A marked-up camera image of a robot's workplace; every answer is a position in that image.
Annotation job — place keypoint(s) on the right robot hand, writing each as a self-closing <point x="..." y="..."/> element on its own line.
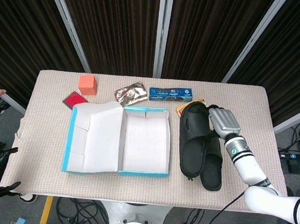
<point x="225" y="123"/>

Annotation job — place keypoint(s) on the black slipper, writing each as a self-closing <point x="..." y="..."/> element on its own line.
<point x="212" y="174"/>
<point x="189" y="136"/>

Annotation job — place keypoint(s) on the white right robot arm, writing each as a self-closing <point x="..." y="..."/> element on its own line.
<point x="247" y="166"/>

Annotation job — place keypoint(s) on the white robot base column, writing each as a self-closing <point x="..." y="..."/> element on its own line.
<point x="134" y="209"/>

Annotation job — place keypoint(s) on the yellow curry box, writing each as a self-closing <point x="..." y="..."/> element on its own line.
<point x="180" y="109"/>

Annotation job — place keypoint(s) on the orange cube block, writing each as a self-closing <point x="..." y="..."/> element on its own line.
<point x="87" y="85"/>

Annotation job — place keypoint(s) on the light blue shoe box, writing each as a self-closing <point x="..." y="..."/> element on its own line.
<point x="103" y="139"/>

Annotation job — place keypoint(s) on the white black sneaker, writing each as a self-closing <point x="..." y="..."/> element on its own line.
<point x="27" y="198"/>

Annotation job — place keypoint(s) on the small blue floor block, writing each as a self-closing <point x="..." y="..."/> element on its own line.
<point x="21" y="222"/>

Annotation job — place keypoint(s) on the long blue carton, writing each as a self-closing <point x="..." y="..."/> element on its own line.
<point x="170" y="94"/>

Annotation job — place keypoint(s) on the dark ribbed partition panel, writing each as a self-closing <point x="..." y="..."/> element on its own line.
<point x="295" y="50"/>
<point x="210" y="36"/>
<point x="21" y="29"/>
<point x="115" y="28"/>

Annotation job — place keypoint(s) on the red black flat pad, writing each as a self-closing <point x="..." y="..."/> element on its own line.
<point x="74" y="99"/>

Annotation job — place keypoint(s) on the black foot pedal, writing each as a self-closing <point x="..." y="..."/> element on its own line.
<point x="295" y="166"/>

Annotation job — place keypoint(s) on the gold foil snack packet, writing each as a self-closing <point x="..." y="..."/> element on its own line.
<point x="130" y="93"/>

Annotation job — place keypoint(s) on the beige woven tablecloth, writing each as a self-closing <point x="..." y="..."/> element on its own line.
<point x="143" y="192"/>

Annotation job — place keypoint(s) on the grey metal partition post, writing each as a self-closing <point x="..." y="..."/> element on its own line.
<point x="254" y="39"/>
<point x="160" y="32"/>
<point x="68" y="25"/>
<point x="15" y="104"/>
<point x="295" y="120"/>

